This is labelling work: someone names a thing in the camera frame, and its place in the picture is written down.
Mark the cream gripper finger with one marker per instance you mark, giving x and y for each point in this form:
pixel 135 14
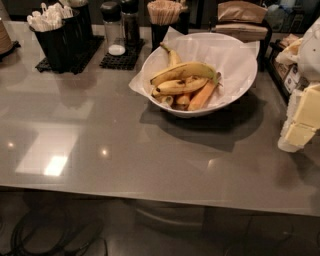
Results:
pixel 293 137

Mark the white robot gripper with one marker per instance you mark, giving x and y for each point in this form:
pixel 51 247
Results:
pixel 310 55

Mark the large yellow banana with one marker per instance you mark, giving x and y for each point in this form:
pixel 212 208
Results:
pixel 183 71

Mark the orange-toned banana right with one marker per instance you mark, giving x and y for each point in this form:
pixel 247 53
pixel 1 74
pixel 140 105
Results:
pixel 201 97

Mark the spotted yellow banana middle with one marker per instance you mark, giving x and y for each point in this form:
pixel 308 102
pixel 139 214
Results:
pixel 176 87

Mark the white bowl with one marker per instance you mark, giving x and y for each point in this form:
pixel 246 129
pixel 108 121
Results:
pixel 233 90

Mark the white paper bowl liner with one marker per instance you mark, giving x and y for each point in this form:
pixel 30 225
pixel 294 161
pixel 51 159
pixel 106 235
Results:
pixel 230 60

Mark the small banana bottom left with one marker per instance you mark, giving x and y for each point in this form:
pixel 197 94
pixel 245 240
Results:
pixel 161 98

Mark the upright banana at back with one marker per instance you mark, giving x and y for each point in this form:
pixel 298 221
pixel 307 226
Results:
pixel 173 56

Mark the black condiment packet rack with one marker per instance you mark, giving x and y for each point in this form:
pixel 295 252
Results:
pixel 285 77

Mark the black cup with stirrers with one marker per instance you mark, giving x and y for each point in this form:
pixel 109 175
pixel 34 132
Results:
pixel 158 33

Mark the black rubber mat centre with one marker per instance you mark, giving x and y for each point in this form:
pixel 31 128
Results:
pixel 127 61

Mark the black rubber mat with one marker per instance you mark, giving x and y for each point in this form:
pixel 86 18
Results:
pixel 127 61
pixel 59 59

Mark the dark pepper shaker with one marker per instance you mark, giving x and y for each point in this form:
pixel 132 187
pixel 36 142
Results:
pixel 130 19

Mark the salt shaker black lid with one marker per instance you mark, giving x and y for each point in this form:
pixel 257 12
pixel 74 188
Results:
pixel 111 14

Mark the black rubber mat left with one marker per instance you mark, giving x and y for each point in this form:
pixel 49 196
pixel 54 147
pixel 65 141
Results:
pixel 59 59

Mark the black cutlery holder bin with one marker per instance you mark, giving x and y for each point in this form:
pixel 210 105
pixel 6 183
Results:
pixel 69 34

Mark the white plastic cutlery bundle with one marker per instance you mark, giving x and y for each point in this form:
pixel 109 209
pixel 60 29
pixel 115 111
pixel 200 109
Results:
pixel 50 17

